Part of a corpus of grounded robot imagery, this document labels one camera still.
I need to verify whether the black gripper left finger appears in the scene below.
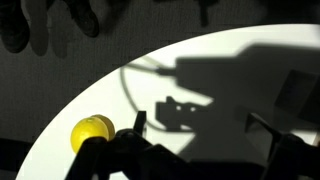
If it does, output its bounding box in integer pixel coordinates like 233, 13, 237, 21
133, 110, 148, 138

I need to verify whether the black shoe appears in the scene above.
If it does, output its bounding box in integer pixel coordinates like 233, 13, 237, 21
0, 0, 31, 54
64, 0, 100, 38

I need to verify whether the yellow lemon toy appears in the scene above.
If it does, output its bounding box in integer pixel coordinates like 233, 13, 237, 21
70, 114, 116, 155

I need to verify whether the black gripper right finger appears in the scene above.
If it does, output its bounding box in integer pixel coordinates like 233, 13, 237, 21
244, 112, 284, 159

